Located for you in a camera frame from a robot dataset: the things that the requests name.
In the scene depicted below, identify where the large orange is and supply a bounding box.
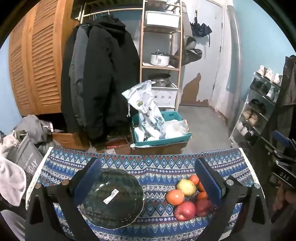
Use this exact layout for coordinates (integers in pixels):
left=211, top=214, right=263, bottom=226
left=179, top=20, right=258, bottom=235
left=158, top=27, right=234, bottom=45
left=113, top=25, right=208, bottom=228
left=166, top=189, right=185, bottom=206

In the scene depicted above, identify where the brown cardboard box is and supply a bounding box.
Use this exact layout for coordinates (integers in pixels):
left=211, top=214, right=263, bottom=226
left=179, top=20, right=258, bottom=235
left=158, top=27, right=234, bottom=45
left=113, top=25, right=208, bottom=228
left=131, top=142, right=188, bottom=155

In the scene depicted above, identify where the black hanging coat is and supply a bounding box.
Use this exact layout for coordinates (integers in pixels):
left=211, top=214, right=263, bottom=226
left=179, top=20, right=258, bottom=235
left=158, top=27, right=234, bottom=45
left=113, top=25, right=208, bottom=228
left=61, top=15, right=140, bottom=145

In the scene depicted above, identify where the white patterned storage box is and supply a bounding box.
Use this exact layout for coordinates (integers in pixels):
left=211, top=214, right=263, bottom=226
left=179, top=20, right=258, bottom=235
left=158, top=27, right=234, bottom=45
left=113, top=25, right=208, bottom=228
left=152, top=83, right=178, bottom=108

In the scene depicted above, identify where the small orange tangerine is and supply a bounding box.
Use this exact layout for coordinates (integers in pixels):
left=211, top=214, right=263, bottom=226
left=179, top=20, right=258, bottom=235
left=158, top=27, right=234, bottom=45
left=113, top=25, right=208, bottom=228
left=188, top=174, right=200, bottom=186

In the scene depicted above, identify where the dark hanging umbrella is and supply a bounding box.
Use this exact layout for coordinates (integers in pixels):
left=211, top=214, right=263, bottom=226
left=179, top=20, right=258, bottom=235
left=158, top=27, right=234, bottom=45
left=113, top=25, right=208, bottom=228
left=190, top=10, right=212, bottom=47

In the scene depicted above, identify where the steel pot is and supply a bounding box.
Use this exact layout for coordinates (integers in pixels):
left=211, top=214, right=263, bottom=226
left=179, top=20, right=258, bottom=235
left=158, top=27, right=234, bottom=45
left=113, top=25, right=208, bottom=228
left=149, top=73, right=171, bottom=87

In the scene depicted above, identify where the white towel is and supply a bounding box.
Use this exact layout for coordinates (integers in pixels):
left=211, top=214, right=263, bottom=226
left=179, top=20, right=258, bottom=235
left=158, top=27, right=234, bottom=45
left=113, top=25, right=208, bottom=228
left=1, top=133, right=27, bottom=206

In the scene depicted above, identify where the wooden shelf unit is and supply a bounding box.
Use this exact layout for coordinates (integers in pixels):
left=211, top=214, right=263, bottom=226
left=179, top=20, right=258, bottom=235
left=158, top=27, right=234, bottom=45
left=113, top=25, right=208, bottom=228
left=139, top=1, right=184, bottom=110

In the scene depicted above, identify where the blue patterned tablecloth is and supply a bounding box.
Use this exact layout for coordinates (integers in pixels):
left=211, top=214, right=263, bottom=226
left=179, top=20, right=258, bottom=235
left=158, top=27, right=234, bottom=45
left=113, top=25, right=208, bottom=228
left=26, top=147, right=259, bottom=240

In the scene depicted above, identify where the grey crumpled clothing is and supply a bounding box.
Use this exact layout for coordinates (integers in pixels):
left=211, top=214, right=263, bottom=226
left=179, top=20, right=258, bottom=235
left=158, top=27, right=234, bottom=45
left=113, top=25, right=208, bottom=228
left=14, top=114, right=62, bottom=156

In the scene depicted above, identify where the dark coat on right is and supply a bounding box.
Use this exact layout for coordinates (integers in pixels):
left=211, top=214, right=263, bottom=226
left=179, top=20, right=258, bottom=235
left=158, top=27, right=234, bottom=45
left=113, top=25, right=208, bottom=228
left=266, top=55, right=295, bottom=141

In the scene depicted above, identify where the person's right hand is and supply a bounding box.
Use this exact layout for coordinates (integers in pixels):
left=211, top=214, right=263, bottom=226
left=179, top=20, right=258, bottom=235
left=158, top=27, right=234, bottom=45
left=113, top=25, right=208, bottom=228
left=273, top=182, right=296, bottom=211

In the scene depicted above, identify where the grey tote bag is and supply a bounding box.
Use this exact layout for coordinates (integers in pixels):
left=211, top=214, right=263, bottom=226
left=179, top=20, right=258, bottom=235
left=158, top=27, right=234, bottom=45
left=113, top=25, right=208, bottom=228
left=6, top=134, right=43, bottom=185

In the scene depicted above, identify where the wooden louvered closet door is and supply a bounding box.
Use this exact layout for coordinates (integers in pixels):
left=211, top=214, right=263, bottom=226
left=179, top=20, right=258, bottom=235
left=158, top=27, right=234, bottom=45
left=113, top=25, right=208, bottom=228
left=9, top=0, right=78, bottom=116

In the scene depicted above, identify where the white storage bin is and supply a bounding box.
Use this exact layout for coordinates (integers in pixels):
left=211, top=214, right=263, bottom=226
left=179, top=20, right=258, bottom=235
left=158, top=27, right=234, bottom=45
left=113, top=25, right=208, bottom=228
left=145, top=11, right=180, bottom=28

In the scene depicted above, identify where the white printed bag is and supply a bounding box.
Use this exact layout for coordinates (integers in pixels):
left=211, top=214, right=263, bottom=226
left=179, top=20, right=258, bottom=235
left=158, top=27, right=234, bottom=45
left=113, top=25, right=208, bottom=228
left=122, top=80, right=165, bottom=140

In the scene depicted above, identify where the teal plastic bin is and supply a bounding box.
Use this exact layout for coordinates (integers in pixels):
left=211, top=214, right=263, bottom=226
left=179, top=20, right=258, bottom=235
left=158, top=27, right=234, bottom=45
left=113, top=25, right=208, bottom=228
left=132, top=111, right=192, bottom=148

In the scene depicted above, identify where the grey shoe rack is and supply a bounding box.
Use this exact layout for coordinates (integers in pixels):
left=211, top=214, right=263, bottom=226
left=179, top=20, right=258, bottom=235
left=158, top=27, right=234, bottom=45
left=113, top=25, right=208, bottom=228
left=229, top=65, right=282, bottom=149

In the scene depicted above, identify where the dark glass plate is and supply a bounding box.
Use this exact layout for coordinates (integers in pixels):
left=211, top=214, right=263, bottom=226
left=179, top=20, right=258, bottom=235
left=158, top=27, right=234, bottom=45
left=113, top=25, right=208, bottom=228
left=79, top=168, right=144, bottom=230

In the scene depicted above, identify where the wooden drawer box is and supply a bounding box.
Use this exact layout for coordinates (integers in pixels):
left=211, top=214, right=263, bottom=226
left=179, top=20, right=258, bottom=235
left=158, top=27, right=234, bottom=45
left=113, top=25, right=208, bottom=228
left=52, top=132, right=90, bottom=151

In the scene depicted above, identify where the clear plastic bag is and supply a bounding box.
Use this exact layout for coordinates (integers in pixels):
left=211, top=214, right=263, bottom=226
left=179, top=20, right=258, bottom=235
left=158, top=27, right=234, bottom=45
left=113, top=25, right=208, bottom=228
left=160, top=120, right=190, bottom=139

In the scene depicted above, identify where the dark red apple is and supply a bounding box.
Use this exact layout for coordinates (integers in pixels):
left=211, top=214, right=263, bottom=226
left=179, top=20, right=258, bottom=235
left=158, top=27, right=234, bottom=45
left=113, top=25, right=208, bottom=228
left=196, top=199, right=214, bottom=217

